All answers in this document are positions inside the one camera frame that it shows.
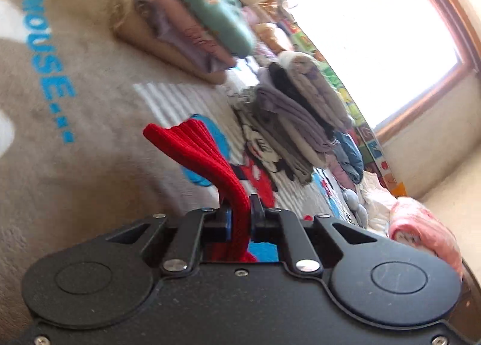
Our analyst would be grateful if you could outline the white duvet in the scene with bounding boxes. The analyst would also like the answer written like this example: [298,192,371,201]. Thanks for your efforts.
[357,171,399,237]

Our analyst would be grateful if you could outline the cartoon mouse printed blanket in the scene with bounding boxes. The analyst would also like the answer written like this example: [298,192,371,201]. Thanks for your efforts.
[0,0,361,327]

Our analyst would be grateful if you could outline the wooden framed window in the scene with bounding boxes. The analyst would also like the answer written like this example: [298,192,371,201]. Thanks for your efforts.
[280,0,481,143]

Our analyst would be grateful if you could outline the lilac folded quilt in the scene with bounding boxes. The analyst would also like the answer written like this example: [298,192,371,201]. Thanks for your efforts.
[326,155,357,192]

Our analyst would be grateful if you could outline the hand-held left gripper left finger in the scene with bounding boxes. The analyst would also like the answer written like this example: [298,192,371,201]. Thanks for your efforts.
[107,207,231,274]

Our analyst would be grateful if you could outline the white plush toy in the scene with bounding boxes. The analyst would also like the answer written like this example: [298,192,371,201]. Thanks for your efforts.
[344,189,369,227]

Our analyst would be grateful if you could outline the stack of folded pastel clothes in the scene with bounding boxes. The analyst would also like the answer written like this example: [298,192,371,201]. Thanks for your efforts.
[113,0,257,84]

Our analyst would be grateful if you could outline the red knit sweater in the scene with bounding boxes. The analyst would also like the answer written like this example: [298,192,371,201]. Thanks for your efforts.
[143,118,260,263]

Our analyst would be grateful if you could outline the stack of folded grey clothes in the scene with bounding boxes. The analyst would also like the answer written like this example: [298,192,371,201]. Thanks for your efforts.
[233,51,354,184]

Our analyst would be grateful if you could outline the pink rolled quilt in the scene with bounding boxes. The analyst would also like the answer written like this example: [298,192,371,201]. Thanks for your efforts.
[388,197,464,275]

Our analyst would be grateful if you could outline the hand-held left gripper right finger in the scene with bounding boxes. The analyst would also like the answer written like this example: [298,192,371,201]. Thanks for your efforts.
[249,195,378,276]

